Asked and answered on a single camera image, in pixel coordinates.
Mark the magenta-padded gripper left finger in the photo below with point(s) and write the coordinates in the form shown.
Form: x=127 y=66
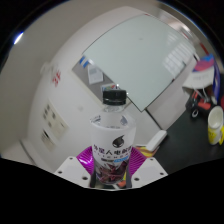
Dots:
x=71 y=168

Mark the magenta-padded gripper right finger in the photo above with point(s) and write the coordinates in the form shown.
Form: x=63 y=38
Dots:
x=150 y=170

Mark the clear black-capped drink bottle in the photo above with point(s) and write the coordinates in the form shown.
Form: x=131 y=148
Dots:
x=112 y=133

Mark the small white rectangular block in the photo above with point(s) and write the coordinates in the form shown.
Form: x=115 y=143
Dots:
x=156 y=140

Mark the red and black tool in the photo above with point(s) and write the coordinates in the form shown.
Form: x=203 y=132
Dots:
x=200 y=106

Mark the large whiteboard on stand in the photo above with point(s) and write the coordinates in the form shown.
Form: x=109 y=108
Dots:
x=140 y=56

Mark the small white wall poster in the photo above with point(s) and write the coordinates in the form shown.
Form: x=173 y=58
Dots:
x=47 y=140

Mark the large white wall poster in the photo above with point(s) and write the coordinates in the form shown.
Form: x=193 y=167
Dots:
x=55 y=120

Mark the grey wall pinboard with papers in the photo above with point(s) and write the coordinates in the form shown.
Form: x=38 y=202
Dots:
x=83 y=78

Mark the red wall sign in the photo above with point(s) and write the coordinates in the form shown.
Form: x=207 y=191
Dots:
x=56 y=77

